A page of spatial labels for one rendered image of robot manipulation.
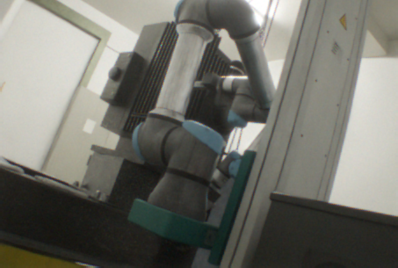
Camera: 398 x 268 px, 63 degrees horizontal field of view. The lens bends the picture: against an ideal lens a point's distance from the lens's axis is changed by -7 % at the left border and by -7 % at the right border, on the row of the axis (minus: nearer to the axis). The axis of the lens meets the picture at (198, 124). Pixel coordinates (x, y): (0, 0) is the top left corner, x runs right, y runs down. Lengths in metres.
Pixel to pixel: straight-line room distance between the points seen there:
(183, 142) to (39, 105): 4.00
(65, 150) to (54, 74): 1.02
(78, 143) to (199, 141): 3.86
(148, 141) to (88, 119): 3.76
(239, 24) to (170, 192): 0.50
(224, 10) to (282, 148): 0.41
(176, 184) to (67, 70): 4.16
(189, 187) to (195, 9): 0.52
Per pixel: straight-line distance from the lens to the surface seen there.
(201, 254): 1.65
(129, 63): 1.76
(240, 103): 1.26
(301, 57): 0.95
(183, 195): 0.83
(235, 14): 1.00
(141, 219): 0.86
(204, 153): 0.85
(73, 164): 4.65
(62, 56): 4.92
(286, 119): 0.88
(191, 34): 1.04
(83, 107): 4.67
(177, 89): 0.98
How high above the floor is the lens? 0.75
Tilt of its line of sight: 14 degrees up
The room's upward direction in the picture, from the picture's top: 20 degrees clockwise
